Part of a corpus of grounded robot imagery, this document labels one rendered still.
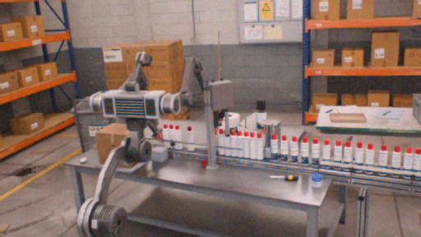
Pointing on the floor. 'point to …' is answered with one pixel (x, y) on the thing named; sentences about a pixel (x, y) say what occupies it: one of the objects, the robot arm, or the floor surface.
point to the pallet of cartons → (174, 51)
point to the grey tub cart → (90, 123)
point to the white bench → (382, 126)
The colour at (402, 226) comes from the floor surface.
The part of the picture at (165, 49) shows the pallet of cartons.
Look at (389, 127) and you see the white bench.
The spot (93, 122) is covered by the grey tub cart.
